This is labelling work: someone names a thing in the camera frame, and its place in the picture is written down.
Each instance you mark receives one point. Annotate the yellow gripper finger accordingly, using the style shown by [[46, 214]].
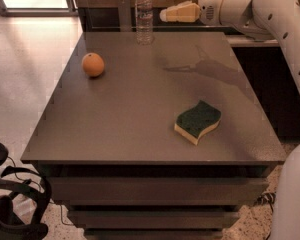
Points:
[[188, 14], [185, 4]]

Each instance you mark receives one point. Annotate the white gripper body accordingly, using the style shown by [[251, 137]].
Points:
[[208, 8]]

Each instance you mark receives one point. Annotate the clear plastic water bottle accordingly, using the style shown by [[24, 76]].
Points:
[[144, 21]]

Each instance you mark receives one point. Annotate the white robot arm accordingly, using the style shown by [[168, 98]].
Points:
[[262, 20]]

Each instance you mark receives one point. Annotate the orange fruit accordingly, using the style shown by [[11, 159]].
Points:
[[93, 64]]

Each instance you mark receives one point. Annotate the green yellow scouring sponge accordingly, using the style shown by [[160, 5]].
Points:
[[196, 122]]

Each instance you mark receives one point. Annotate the grey drawer cabinet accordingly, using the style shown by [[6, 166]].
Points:
[[108, 147]]

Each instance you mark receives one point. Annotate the left metal railing post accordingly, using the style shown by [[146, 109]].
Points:
[[124, 14]]

